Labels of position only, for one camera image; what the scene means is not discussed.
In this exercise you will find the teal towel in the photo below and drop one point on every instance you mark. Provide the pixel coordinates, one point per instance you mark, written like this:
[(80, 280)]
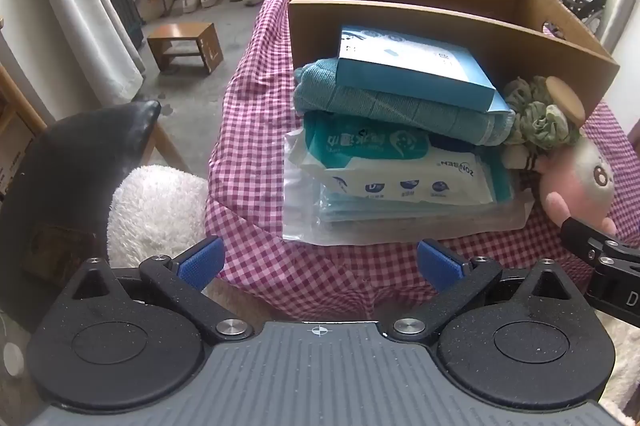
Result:
[(380, 111)]

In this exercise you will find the clear bag of face masks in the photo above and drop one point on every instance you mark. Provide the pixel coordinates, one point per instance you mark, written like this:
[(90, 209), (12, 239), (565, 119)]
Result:
[(400, 226)]

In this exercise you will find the light blue box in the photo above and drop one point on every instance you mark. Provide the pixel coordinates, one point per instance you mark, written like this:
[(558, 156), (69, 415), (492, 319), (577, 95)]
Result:
[(410, 66)]

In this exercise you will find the white curtain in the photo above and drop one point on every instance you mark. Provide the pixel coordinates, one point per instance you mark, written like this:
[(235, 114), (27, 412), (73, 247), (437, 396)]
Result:
[(75, 6)]

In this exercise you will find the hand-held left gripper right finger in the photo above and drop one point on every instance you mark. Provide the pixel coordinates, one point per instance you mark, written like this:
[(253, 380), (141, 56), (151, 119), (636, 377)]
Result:
[(440, 266)]

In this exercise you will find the white fluffy cushion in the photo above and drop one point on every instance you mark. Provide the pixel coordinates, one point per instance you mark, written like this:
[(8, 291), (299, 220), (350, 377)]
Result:
[(155, 206)]

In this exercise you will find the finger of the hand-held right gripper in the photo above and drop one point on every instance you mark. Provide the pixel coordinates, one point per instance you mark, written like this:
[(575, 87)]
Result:
[(582, 238)]

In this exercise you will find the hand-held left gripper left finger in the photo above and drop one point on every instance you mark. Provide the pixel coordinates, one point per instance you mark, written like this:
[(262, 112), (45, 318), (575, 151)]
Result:
[(202, 263)]

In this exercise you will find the black chair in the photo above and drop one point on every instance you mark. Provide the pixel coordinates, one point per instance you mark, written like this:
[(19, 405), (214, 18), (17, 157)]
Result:
[(75, 166)]

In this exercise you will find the green scrunchie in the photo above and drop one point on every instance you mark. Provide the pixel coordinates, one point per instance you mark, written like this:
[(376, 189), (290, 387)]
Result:
[(542, 126)]

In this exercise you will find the wet wipes pack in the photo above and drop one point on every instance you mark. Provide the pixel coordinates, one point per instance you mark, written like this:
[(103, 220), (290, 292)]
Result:
[(400, 166)]

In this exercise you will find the pink plush toy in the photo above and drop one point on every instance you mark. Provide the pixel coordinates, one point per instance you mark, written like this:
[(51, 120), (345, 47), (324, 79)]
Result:
[(575, 178)]

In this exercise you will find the small wooden stool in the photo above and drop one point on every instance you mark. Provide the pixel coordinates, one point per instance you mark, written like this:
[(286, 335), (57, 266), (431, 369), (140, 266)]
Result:
[(182, 41)]

